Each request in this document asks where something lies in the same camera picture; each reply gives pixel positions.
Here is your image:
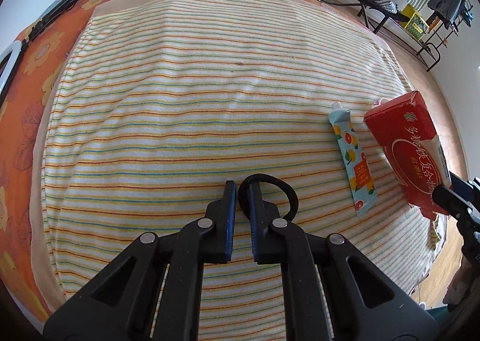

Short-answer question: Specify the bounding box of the right hand in glove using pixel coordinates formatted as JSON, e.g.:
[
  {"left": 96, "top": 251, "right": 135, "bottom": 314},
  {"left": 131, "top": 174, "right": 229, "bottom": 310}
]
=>
[{"left": 442, "top": 256, "right": 479, "bottom": 312}]

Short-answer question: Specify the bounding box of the colourful toothpaste tube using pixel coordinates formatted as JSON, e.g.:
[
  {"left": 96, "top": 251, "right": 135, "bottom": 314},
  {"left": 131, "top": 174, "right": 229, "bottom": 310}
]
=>
[{"left": 329, "top": 102, "right": 377, "bottom": 216}]

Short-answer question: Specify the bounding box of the white ring light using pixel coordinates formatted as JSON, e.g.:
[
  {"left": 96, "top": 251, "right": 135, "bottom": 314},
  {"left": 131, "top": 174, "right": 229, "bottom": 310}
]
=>
[{"left": 0, "top": 40, "right": 25, "bottom": 105}]

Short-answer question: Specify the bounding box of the striped yellow towel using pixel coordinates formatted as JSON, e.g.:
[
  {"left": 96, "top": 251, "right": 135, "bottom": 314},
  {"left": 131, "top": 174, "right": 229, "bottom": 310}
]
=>
[{"left": 40, "top": 0, "right": 449, "bottom": 341}]

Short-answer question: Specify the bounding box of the black hair tie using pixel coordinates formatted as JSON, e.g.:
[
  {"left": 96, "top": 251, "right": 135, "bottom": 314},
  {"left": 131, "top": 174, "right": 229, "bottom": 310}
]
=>
[{"left": 237, "top": 173, "right": 300, "bottom": 222}]

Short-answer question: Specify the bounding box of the orange floral bed sheet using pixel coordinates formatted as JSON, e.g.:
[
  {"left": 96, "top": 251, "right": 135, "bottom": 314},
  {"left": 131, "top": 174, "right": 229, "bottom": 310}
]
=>
[{"left": 1, "top": 0, "right": 151, "bottom": 326}]

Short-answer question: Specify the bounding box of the black metal clothes rack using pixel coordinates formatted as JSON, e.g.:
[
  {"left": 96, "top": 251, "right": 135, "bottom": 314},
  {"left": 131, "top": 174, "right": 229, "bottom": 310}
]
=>
[{"left": 381, "top": 0, "right": 473, "bottom": 72}]

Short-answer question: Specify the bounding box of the yellow green storage box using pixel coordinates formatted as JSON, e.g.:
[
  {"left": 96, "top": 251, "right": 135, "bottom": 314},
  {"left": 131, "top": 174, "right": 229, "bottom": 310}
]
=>
[{"left": 400, "top": 5, "right": 429, "bottom": 40}]

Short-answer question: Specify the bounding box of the red paper carton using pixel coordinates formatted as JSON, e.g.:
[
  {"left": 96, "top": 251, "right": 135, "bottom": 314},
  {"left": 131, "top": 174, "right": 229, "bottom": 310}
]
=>
[{"left": 364, "top": 91, "right": 452, "bottom": 221}]

